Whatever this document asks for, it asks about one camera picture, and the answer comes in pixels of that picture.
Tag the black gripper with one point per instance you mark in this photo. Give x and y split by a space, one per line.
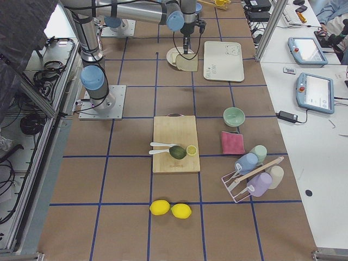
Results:
187 29

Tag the white round plate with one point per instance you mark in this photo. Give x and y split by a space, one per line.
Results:
168 55

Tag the bread slice from board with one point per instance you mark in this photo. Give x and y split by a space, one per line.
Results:
187 62

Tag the bread slice on plate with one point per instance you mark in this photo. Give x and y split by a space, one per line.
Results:
173 57

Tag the blue bowl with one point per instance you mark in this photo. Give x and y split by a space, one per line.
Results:
198 8

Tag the cream bear tray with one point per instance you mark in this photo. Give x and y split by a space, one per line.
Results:
223 61

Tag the yellow mug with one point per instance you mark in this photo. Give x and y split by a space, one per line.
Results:
222 3

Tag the wooden dish rack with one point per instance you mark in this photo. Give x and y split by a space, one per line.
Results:
211 3

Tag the bamboo cutting board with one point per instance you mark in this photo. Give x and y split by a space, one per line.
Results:
175 130

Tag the light green bowl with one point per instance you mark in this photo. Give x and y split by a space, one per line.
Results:
233 117

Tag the white keyboard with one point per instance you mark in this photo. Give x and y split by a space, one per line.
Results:
290 16

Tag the white spoon upper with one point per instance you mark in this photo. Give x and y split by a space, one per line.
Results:
161 144

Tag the white spoon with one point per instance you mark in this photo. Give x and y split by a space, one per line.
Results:
153 152
161 144

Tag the lemon half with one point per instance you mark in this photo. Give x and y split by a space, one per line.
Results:
191 150

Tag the avocado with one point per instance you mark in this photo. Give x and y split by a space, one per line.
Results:
177 152

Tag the pink cloth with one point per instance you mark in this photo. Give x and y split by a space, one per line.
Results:
232 143

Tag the white spoon lower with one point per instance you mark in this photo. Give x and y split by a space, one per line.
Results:
153 152

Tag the upper teach pendant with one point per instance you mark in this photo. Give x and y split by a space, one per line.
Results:
307 51

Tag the teach pendant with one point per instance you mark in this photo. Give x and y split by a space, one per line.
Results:
307 51
315 93

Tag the black power adapter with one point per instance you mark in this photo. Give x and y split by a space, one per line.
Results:
286 116

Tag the green cup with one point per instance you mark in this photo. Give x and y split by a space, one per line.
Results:
261 152

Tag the blue cup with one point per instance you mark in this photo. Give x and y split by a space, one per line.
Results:
246 163

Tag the lower teach pendant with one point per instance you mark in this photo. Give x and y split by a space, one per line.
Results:
315 93

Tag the beige cup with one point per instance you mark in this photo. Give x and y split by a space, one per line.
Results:
277 173

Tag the purple cup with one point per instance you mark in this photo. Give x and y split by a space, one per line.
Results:
259 184

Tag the left yellow lemon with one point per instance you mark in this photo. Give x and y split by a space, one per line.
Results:
159 207

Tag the yellow lemon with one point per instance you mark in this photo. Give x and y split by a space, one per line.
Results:
181 211
159 207

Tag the right yellow lemon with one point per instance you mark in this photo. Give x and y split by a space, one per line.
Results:
181 211

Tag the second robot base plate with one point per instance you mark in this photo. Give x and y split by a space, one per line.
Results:
117 28

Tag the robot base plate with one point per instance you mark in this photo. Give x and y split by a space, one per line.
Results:
111 108

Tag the white wire cup rack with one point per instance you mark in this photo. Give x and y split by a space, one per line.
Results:
236 184

